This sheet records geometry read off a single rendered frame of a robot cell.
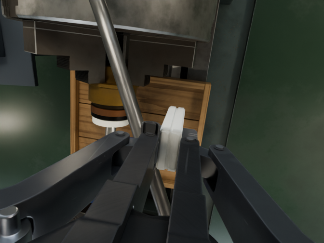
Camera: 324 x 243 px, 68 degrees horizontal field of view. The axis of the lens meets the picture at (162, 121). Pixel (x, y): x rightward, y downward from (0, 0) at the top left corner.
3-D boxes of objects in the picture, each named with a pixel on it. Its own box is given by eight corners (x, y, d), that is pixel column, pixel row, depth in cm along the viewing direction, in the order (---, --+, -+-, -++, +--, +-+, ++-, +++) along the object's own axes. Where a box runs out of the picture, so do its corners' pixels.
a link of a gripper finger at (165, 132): (165, 171, 17) (155, 169, 17) (173, 136, 23) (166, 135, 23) (170, 130, 16) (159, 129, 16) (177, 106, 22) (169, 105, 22)
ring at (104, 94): (75, 62, 38) (75, 117, 40) (132, 69, 37) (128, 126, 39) (99, 60, 46) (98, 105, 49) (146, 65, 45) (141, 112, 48)
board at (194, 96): (77, 64, 65) (70, 65, 61) (210, 82, 61) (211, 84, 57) (77, 163, 74) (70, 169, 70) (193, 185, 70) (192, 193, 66)
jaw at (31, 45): (90, 8, 38) (6, -10, 29) (110, 8, 35) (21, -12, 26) (89, 78, 41) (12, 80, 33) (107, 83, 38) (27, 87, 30)
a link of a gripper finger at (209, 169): (178, 153, 14) (229, 160, 14) (182, 127, 19) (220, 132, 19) (175, 175, 15) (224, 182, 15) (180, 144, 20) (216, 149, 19)
